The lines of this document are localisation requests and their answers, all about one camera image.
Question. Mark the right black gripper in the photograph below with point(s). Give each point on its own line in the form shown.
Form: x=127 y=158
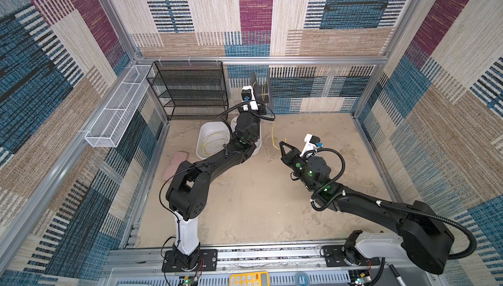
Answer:
x=287 y=158

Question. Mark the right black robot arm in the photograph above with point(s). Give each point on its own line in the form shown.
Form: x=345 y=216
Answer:
x=423 y=237

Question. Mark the aluminium corner post right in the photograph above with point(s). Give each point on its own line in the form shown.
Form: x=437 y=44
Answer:
x=402 y=24

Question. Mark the white tray with yellow cables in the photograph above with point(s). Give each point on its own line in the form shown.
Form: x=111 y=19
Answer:
x=212 y=137

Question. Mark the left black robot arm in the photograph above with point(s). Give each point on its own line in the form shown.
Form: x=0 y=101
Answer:
x=189 y=188

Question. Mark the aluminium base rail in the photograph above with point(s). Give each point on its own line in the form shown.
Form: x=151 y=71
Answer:
x=322 y=260

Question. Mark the white wire mesh basket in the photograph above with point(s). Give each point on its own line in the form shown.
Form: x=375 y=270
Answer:
x=112 y=122

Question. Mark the blue tape roll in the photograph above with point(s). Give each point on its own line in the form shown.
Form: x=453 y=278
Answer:
x=302 y=279

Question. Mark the white tray with red cable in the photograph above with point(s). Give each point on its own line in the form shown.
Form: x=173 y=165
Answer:
x=258 y=143

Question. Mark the yellow calculator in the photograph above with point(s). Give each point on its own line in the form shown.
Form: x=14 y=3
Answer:
x=250 y=279

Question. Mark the black wire mesh shelf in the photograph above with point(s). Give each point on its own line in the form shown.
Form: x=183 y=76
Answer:
x=189 y=90

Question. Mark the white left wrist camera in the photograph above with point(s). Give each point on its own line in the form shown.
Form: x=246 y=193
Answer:
x=248 y=97

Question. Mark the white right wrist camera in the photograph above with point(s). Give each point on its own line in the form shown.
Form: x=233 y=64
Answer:
x=312 y=146

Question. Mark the pink eraser block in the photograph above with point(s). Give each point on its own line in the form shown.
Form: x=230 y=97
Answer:
x=171 y=170

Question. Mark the aluminium corner post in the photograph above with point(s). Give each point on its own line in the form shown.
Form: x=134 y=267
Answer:
x=402 y=24
x=120 y=30

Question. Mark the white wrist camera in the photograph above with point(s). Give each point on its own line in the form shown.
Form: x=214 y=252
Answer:
x=248 y=97
x=312 y=146

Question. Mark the aluminium corner post left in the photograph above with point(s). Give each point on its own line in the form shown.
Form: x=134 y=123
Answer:
x=120 y=30

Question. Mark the aluminium horizontal back rail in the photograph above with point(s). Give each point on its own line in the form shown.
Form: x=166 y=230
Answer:
x=273 y=60

